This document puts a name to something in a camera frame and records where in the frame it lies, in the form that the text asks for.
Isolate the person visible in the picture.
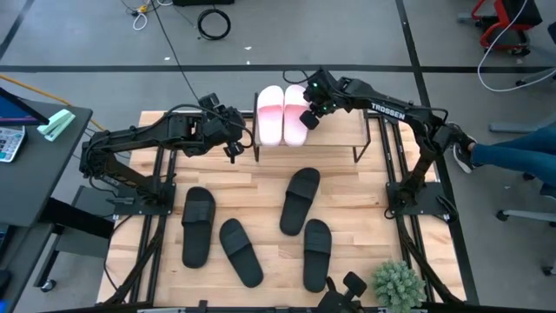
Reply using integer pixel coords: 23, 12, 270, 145
471, 124, 556, 199

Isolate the small green potted plant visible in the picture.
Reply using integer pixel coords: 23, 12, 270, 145
372, 259, 427, 313

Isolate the dark office desk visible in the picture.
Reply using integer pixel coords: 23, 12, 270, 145
0, 99, 115, 313

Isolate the grey office chair base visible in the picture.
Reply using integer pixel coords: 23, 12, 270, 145
496, 207, 556, 277

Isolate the black slide sandal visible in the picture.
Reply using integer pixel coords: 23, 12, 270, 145
279, 167, 321, 237
302, 218, 334, 294
218, 217, 265, 289
181, 185, 217, 270

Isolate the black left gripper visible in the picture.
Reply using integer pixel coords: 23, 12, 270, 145
202, 106, 254, 165

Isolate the dark flat monitor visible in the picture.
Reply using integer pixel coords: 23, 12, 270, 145
0, 86, 50, 128

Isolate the coiled black cable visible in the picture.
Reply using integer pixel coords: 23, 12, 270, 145
196, 8, 232, 42

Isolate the black floor cable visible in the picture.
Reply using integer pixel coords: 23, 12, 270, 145
149, 0, 202, 102

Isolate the wooden shelf with black legs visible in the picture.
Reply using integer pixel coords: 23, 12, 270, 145
253, 90, 373, 164

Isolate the red metal cart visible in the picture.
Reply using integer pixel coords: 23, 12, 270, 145
471, 0, 544, 57

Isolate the person's shoe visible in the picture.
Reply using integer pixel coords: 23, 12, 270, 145
448, 122, 479, 175

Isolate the grey calculator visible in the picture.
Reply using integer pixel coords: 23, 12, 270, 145
0, 125, 28, 164

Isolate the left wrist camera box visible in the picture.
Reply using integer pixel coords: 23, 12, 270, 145
198, 92, 220, 110

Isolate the white power cord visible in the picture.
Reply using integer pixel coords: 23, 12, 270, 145
131, 0, 175, 32

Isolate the black table camera mount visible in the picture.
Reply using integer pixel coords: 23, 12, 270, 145
316, 271, 368, 313

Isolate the long white cable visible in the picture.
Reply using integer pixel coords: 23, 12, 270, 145
476, 0, 556, 93

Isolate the yellow floor cable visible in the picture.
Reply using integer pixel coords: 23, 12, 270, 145
0, 72, 107, 132

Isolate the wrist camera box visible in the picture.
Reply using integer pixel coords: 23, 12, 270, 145
298, 110, 321, 131
198, 92, 220, 110

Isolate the mint green stapler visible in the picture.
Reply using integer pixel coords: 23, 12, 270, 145
36, 108, 76, 143

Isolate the black aluminium rig frame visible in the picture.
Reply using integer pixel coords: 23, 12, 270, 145
43, 108, 556, 313

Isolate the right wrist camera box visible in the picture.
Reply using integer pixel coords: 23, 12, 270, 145
298, 110, 321, 131

